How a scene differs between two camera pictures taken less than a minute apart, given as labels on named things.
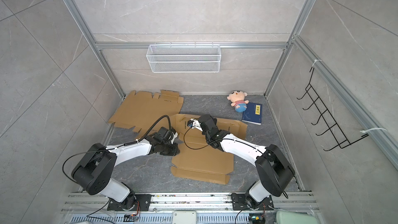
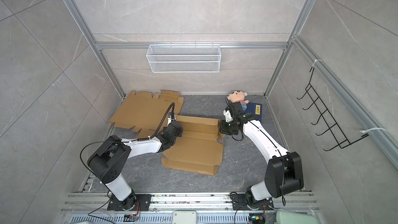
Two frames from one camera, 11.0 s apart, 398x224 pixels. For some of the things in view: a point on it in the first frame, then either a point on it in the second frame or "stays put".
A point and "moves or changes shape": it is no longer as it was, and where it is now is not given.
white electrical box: [184, 217] stays put
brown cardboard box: [197, 159] moves or changes shape
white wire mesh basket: [184, 58] stays put
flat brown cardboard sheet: [141, 110] stays put
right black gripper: [216, 120] to [223, 129]
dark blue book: [253, 113] stays put
